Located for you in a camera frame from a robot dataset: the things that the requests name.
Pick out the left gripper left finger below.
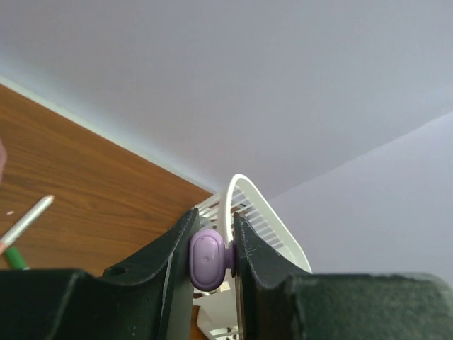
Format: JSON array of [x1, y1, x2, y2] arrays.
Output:
[[1, 208, 200, 339]]

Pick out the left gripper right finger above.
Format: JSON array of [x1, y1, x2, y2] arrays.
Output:
[[234, 214, 452, 339]]

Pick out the purple highlighter cap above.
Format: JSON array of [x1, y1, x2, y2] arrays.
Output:
[[189, 229, 236, 292]]

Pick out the peach cap acrylic marker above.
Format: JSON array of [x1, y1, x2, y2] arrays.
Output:
[[1, 195, 55, 253]]

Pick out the green cap acrylic marker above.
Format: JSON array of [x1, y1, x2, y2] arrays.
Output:
[[3, 246, 30, 270]]

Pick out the white plastic basket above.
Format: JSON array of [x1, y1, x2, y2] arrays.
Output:
[[193, 174, 312, 339]]

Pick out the pink polka dot plate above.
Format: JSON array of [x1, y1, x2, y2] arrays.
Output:
[[0, 140, 8, 179]]

